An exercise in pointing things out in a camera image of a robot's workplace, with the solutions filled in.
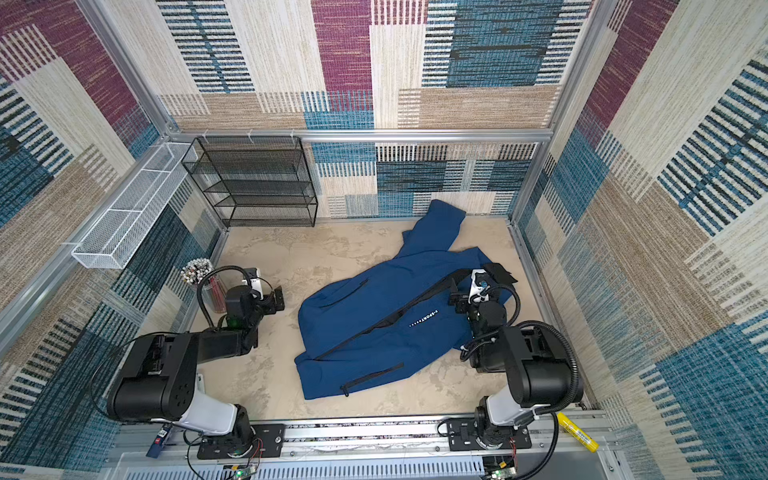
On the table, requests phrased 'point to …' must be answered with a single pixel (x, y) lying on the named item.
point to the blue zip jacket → (395, 317)
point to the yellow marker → (577, 433)
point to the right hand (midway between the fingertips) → (468, 281)
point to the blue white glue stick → (159, 441)
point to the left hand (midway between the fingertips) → (264, 284)
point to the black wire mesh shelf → (255, 182)
